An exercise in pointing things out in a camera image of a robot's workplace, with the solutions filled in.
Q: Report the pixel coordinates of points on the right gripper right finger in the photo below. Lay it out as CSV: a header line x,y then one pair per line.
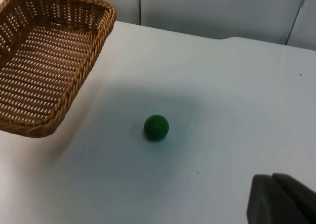
x,y
298,192

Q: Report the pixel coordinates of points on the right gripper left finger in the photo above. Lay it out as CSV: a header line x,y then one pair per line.
x,y
269,204

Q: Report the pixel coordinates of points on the pale brown wicker basket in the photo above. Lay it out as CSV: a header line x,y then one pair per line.
x,y
42,68

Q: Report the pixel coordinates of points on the green ball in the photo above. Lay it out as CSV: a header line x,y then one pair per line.
x,y
156,127

